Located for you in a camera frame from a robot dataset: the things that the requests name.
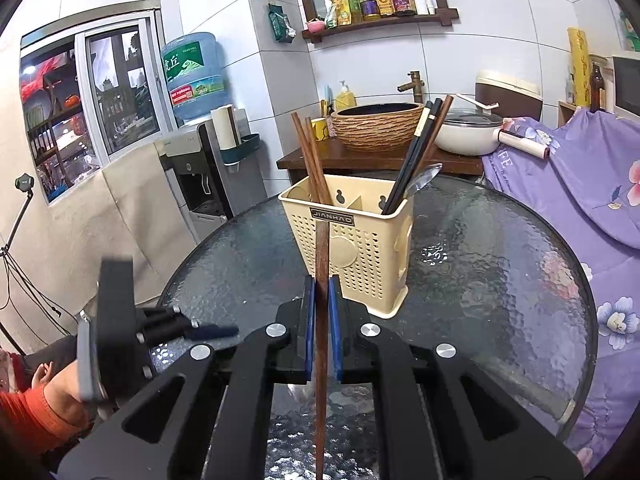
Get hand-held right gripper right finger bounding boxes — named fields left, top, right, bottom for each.
left=327, top=275, right=583, bottom=480

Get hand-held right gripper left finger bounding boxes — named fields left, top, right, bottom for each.
left=60, top=275, right=317, bottom=480

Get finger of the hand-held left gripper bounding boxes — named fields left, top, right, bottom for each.
left=142, top=321, right=241, bottom=347
left=137, top=305, right=186, bottom=328

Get brown wooden chopstick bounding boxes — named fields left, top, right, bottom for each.
left=314, top=210, right=332, bottom=480
left=291, top=112, right=323, bottom=206
left=407, top=94, right=455, bottom=196
left=304, top=116, right=333, bottom=207

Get cream perforated utensil holder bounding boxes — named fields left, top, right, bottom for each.
left=278, top=174, right=416, bottom=320

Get black chopstick with gold band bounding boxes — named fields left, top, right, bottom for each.
left=382, top=100, right=435, bottom=215

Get black chopstick with gold end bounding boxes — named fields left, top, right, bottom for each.
left=390, top=97, right=445, bottom=213

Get person's left forearm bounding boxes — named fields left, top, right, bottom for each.
left=0, top=385, right=93, bottom=456

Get person's left hand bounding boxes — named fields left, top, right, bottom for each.
left=31, top=361, right=82, bottom=402

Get black tripod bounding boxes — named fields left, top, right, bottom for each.
left=0, top=194, right=76, bottom=356

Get water dispenser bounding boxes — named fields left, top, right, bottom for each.
left=159, top=120, right=268, bottom=226

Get wooden counter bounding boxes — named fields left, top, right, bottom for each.
left=276, top=135, right=486, bottom=186

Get metal spoon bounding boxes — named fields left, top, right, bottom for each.
left=404, top=162, right=444, bottom=198

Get paper towel roll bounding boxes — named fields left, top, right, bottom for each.
left=210, top=105, right=238, bottom=153

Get sliding window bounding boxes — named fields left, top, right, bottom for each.
left=20, top=7, right=166, bottom=206

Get woven brown basin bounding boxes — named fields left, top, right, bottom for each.
left=331, top=102, right=426, bottom=152

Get yellow soap bottle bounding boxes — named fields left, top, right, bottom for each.
left=335, top=80, right=357, bottom=111

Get white pot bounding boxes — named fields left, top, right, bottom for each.
left=434, top=110, right=551, bottom=161

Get blue water bottle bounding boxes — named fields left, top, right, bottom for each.
left=161, top=32, right=232, bottom=122

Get bronze faucet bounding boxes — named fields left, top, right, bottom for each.
left=397, top=71, right=426, bottom=105

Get white ladle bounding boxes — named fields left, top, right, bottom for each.
left=455, top=93, right=499, bottom=112

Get purple floral cloth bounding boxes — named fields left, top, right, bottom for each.
left=482, top=110, right=640, bottom=461

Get brown and cream rice cooker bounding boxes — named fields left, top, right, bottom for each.
left=475, top=71, right=543, bottom=121

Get green packet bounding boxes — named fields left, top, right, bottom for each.
left=267, top=2, right=297, bottom=43

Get brown glass bottle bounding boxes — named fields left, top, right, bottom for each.
left=589, top=60, right=606, bottom=111

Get yellow long box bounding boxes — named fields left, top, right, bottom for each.
left=567, top=27, right=593, bottom=108

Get white microwave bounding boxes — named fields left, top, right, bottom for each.
left=612, top=55, right=640, bottom=121

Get teal wall holder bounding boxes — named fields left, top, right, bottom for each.
left=220, top=132, right=262, bottom=166

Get wooden wall shelf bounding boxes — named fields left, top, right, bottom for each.
left=286, top=0, right=460, bottom=43

